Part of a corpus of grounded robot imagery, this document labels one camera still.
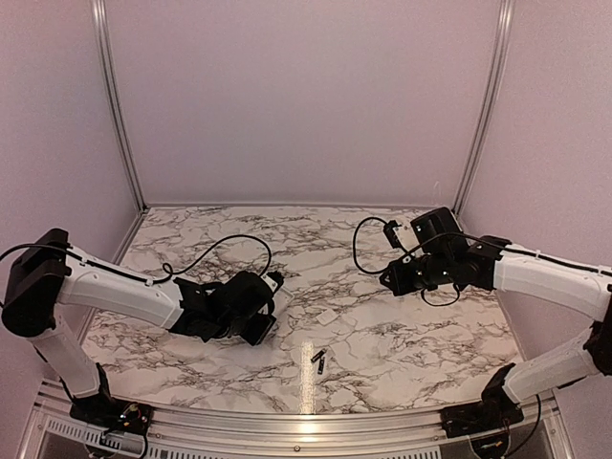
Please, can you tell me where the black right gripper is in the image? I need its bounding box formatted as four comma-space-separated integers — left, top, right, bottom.
380, 251, 454, 295

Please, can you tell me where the white battery cover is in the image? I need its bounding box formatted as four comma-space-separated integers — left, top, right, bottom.
317, 310, 338, 326

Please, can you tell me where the black AAA battery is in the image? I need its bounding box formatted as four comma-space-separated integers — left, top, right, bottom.
317, 357, 325, 375
311, 349, 326, 362

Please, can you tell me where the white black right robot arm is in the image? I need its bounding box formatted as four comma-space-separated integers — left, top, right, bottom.
379, 207, 611, 428

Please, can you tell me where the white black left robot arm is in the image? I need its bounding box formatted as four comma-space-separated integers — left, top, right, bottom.
1, 229, 284, 426

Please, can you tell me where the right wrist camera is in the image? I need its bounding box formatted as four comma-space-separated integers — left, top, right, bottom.
383, 220, 417, 251

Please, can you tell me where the black right camera cable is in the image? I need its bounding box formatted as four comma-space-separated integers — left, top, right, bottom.
352, 217, 398, 276

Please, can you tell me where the black camera cable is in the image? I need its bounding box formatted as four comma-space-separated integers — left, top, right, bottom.
160, 234, 273, 288
352, 217, 398, 276

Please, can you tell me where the black left camera cable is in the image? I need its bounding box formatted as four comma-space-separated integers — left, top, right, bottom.
160, 234, 273, 288

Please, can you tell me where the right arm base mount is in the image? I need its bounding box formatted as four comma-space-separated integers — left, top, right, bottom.
440, 402, 524, 438

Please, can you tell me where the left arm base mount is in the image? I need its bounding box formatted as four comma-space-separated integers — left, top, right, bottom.
70, 399, 153, 435

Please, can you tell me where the aluminium front rail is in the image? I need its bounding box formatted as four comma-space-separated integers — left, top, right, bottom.
17, 380, 574, 458

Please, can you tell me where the aluminium frame post right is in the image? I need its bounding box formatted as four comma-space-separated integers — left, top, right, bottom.
452, 0, 515, 217

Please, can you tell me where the aluminium frame post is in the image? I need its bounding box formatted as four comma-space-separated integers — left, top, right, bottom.
452, 0, 515, 217
91, 0, 148, 214

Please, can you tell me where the aluminium frame post left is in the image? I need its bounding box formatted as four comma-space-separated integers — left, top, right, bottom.
91, 0, 148, 214

